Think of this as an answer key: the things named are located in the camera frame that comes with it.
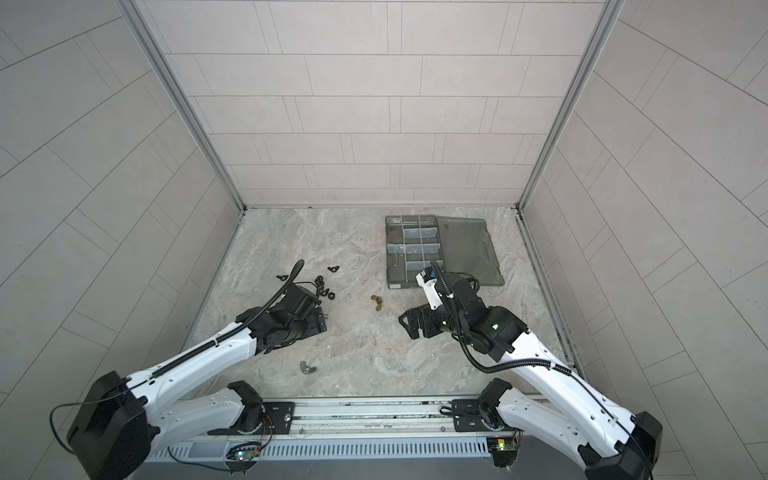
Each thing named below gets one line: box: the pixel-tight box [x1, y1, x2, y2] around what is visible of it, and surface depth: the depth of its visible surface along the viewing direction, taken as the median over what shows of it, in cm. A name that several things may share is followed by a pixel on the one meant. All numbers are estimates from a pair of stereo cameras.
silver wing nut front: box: [300, 360, 317, 375], surface depth 80 cm
